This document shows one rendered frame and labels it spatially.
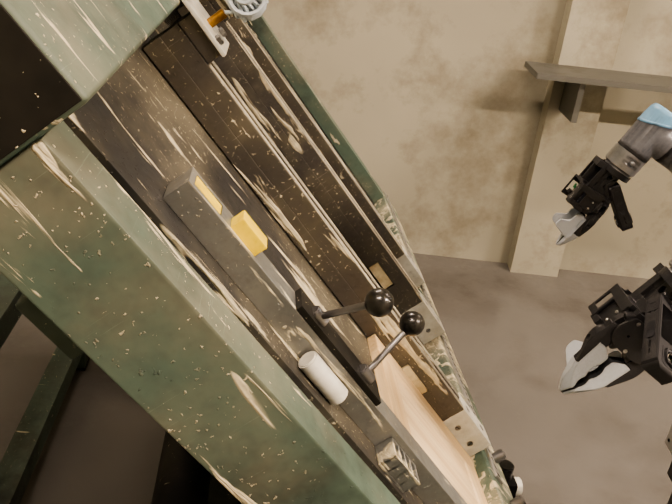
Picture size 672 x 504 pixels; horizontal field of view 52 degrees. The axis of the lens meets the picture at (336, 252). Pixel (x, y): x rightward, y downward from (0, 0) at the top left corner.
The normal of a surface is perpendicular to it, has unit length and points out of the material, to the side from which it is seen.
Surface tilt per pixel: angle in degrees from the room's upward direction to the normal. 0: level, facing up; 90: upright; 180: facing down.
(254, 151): 90
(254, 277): 90
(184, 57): 90
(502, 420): 0
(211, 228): 90
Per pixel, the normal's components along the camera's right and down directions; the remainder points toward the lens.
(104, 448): 0.10, -0.90
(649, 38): -0.06, 0.44
